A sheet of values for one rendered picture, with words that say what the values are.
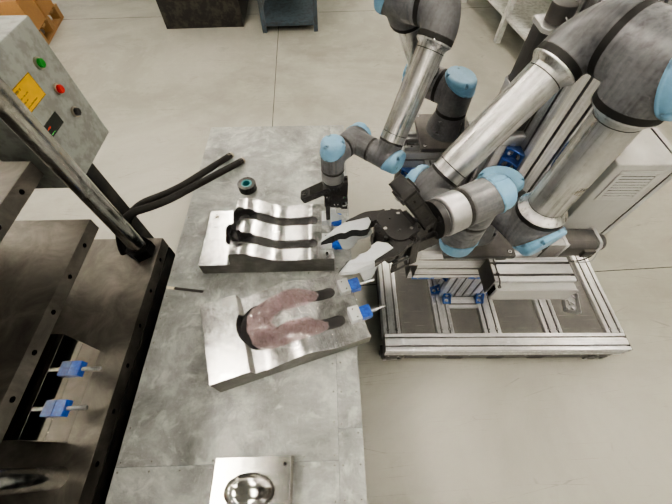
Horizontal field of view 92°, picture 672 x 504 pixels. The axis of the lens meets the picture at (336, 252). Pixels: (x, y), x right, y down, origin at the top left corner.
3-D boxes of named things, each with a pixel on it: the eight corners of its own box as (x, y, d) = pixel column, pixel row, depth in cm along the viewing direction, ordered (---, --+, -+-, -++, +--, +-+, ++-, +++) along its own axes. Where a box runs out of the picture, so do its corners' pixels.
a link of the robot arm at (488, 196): (508, 219, 63) (529, 189, 56) (462, 240, 61) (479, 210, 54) (481, 192, 67) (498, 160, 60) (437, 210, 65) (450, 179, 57)
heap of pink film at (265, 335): (316, 286, 115) (315, 276, 108) (332, 333, 106) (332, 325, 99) (243, 309, 110) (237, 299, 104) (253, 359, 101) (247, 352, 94)
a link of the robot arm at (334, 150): (352, 138, 96) (334, 153, 92) (351, 166, 105) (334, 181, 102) (332, 127, 99) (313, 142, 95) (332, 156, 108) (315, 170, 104)
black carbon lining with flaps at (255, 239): (318, 218, 130) (316, 203, 122) (317, 252, 121) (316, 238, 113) (230, 220, 129) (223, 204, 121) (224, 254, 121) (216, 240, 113)
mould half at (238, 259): (332, 217, 139) (332, 195, 127) (334, 270, 125) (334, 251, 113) (215, 220, 138) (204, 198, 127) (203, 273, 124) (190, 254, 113)
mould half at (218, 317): (343, 277, 123) (344, 262, 114) (369, 341, 110) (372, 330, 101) (210, 317, 115) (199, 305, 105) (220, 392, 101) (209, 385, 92)
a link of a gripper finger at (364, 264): (353, 301, 52) (392, 268, 55) (352, 280, 47) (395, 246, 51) (340, 289, 53) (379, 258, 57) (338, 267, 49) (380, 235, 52)
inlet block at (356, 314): (381, 302, 115) (383, 296, 110) (387, 315, 112) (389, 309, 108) (346, 313, 112) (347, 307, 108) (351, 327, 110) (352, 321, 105)
